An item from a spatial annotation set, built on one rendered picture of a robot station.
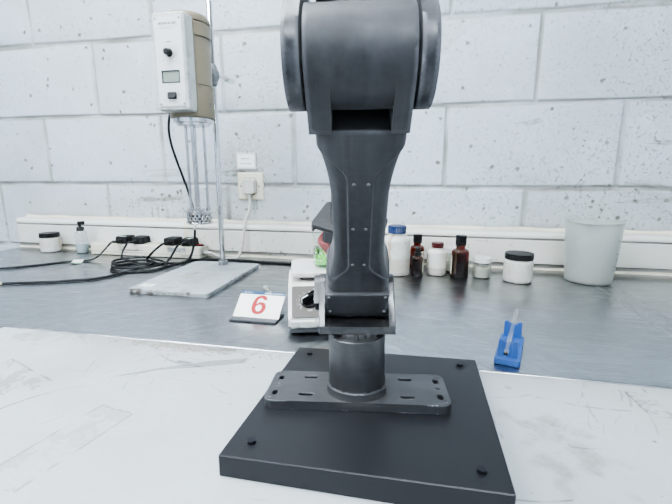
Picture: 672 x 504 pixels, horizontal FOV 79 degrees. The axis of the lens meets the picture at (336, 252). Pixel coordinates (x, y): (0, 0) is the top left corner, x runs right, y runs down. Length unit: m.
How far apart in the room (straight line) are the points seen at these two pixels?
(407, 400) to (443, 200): 0.85
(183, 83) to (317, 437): 0.80
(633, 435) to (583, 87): 0.95
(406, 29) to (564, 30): 1.08
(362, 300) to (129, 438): 0.28
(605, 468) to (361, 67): 0.41
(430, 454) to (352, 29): 0.34
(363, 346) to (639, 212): 1.05
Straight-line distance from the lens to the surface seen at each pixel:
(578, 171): 1.30
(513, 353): 0.64
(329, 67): 0.26
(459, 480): 0.39
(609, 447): 0.53
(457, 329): 0.75
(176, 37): 1.04
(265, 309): 0.78
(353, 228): 0.34
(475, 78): 1.26
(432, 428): 0.44
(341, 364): 0.45
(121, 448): 0.50
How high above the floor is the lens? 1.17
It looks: 11 degrees down
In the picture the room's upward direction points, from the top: straight up
